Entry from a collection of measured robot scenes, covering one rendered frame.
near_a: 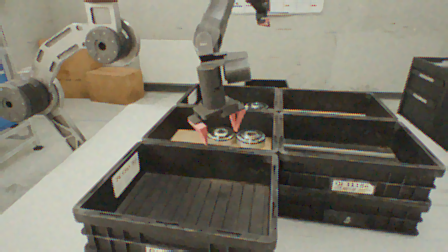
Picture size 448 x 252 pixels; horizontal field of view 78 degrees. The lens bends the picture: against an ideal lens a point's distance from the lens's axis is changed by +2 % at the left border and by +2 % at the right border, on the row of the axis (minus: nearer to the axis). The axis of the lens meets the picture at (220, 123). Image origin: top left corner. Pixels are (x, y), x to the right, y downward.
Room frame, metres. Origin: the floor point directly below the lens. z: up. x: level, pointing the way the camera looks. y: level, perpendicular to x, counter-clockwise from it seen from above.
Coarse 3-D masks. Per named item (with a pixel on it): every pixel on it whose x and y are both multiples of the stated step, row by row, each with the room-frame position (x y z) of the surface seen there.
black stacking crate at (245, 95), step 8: (200, 88) 1.27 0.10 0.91; (224, 88) 1.25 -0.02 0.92; (232, 88) 1.24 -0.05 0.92; (240, 88) 1.24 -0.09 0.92; (248, 88) 1.23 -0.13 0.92; (256, 88) 1.22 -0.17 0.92; (200, 96) 1.27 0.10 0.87; (232, 96) 1.24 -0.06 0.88; (240, 96) 1.23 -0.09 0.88; (248, 96) 1.23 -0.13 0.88; (256, 96) 1.22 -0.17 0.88; (264, 96) 1.21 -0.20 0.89; (272, 96) 1.21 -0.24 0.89; (272, 104) 1.21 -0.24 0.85
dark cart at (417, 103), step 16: (416, 64) 2.01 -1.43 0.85; (432, 64) 1.84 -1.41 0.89; (416, 80) 1.98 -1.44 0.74; (432, 80) 1.78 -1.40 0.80; (416, 96) 1.90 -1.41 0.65; (432, 96) 1.76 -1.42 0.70; (400, 112) 2.05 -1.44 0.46; (416, 112) 1.87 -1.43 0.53; (432, 112) 1.71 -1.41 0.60; (432, 128) 1.64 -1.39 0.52
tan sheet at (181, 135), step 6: (180, 132) 0.95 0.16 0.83; (186, 132) 0.95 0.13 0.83; (192, 132) 0.95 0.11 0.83; (174, 138) 0.90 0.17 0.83; (180, 138) 0.90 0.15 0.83; (186, 138) 0.90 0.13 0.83; (192, 138) 0.90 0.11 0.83; (198, 138) 0.90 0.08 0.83; (270, 138) 0.90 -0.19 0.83; (234, 144) 0.85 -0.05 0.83; (264, 144) 0.85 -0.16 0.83; (270, 144) 0.85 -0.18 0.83
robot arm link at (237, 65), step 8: (200, 40) 0.66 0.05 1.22; (208, 40) 0.66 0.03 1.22; (200, 48) 0.65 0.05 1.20; (208, 48) 0.65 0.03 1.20; (200, 56) 0.64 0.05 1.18; (208, 56) 0.65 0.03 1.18; (216, 56) 0.65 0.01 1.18; (224, 56) 0.65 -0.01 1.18; (232, 56) 0.65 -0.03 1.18; (240, 56) 0.65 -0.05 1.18; (232, 64) 0.63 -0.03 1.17; (240, 64) 0.63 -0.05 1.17; (248, 64) 0.63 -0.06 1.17; (232, 72) 0.62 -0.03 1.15; (240, 72) 0.62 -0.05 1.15; (248, 72) 0.62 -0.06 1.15; (232, 80) 0.63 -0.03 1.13; (240, 80) 0.63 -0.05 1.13; (248, 80) 0.63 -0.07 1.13
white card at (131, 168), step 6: (132, 156) 0.63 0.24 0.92; (132, 162) 0.62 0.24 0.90; (138, 162) 0.65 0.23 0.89; (126, 168) 0.59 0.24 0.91; (132, 168) 0.62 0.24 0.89; (138, 168) 0.65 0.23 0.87; (120, 174) 0.56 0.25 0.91; (126, 174) 0.59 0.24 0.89; (132, 174) 0.61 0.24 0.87; (114, 180) 0.54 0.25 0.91; (120, 180) 0.56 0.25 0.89; (126, 180) 0.58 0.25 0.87; (114, 186) 0.53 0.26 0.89; (120, 186) 0.56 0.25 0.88; (114, 192) 0.53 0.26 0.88; (120, 192) 0.55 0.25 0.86
